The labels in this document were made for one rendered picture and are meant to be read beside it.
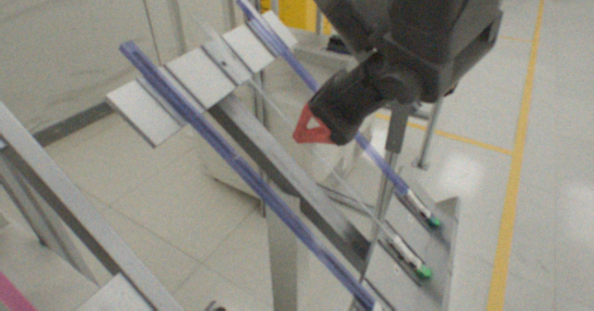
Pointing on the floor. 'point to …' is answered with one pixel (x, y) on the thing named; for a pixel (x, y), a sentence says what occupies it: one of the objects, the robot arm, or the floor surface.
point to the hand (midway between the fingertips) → (301, 134)
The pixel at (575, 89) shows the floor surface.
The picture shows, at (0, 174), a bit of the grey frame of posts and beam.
